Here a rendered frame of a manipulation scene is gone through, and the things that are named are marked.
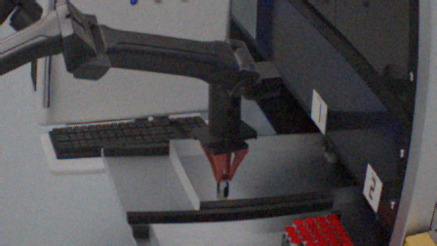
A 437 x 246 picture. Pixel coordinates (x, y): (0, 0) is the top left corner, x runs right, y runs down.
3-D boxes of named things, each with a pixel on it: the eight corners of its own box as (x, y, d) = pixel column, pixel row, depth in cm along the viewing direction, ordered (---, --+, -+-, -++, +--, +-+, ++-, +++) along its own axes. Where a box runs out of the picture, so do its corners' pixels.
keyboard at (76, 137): (203, 122, 250) (203, 112, 249) (222, 148, 237) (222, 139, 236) (48, 135, 237) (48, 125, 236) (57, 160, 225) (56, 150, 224)
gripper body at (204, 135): (258, 142, 194) (258, 103, 191) (206, 153, 190) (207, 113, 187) (240, 128, 199) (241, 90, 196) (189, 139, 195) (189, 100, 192)
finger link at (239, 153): (248, 184, 196) (250, 138, 193) (213, 192, 193) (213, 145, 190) (230, 170, 202) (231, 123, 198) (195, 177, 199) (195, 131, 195)
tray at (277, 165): (328, 146, 223) (329, 131, 222) (363, 199, 201) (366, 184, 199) (169, 155, 215) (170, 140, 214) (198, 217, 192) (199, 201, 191)
